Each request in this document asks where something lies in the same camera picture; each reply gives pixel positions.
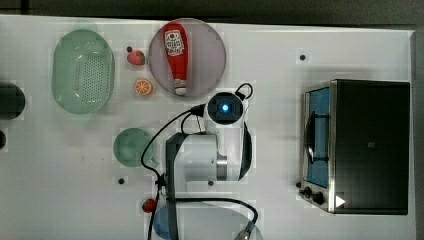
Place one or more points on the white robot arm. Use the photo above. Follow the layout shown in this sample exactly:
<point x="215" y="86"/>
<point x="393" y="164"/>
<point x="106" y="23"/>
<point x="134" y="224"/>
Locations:
<point x="222" y="152"/>

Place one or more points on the green mug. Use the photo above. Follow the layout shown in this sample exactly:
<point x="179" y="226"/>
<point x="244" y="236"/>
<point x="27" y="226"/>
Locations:
<point x="130" y="144"/>

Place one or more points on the red strawberry near mug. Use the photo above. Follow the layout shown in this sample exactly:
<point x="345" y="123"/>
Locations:
<point x="149" y="205"/>

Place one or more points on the blue mug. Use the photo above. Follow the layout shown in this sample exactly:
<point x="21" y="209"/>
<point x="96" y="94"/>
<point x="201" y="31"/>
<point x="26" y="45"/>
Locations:
<point x="160" y="223"/>

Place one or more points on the grey round plate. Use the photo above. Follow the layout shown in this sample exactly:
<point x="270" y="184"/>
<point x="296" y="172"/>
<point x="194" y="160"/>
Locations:
<point x="206" y="58"/>

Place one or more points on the orange slice toy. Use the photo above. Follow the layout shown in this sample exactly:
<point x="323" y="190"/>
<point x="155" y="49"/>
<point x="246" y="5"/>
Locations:
<point x="143" y="87"/>

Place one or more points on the red ketchup bottle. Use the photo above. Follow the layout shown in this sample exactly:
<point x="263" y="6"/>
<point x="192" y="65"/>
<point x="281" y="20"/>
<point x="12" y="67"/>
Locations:
<point x="176" y="48"/>

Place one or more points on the red strawberry near plate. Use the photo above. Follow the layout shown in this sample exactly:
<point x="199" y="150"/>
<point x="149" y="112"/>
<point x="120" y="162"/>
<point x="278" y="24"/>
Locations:
<point x="136" y="57"/>

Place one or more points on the green perforated colander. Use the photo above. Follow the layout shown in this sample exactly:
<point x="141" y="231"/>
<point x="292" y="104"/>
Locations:
<point x="83" y="72"/>

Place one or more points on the black toaster oven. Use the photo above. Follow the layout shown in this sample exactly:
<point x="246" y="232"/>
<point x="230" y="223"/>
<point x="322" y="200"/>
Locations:
<point x="356" y="147"/>

